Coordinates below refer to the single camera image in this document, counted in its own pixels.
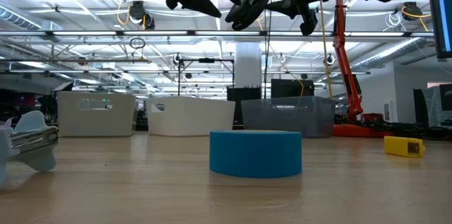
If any red desk lamp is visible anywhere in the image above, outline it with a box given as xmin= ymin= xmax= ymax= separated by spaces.
xmin=331 ymin=0 xmax=393 ymax=138

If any blue tape roll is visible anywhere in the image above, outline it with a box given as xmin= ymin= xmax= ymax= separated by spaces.
xmin=209 ymin=129 xmax=304 ymax=179

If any dark translucent plastic bin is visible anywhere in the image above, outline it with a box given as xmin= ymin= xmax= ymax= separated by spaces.
xmin=241 ymin=95 xmax=336 ymax=138

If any black ceiling cable reel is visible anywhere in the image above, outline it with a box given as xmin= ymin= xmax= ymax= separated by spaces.
xmin=401 ymin=1 xmax=424 ymax=22
xmin=129 ymin=0 xmax=156 ymax=30

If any black floor cable bundle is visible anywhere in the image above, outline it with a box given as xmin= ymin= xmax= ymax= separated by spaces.
xmin=352 ymin=118 xmax=452 ymax=142

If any white plastic bin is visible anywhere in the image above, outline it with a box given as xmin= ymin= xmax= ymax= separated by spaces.
xmin=146 ymin=96 xmax=237 ymax=137

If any light grey plastic bin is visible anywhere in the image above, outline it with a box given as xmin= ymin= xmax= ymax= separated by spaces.
xmin=56 ymin=90 xmax=137 ymax=138

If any low black background display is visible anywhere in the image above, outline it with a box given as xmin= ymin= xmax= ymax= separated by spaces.
xmin=227 ymin=86 xmax=263 ymax=126

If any yellow mini stapler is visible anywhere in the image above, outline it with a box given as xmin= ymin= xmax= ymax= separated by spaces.
xmin=383 ymin=135 xmax=426 ymax=159

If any black tube frame stand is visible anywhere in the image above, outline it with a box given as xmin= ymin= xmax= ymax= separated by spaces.
xmin=177 ymin=57 xmax=236 ymax=97

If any black computer monitor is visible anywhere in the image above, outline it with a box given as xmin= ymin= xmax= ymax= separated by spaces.
xmin=426 ymin=0 xmax=452 ymax=59

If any wide black background display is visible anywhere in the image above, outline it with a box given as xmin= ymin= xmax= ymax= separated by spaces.
xmin=270 ymin=78 xmax=315 ymax=99

